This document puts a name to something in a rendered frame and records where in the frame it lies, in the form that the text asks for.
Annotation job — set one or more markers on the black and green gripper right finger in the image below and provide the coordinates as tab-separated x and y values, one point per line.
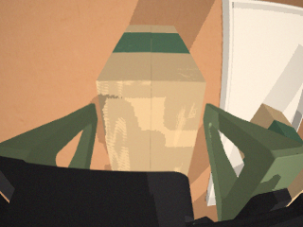
272	160

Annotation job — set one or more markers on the white rectangular tray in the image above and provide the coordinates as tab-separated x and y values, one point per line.
267	59

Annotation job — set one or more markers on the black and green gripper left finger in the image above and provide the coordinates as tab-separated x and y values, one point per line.
42	144

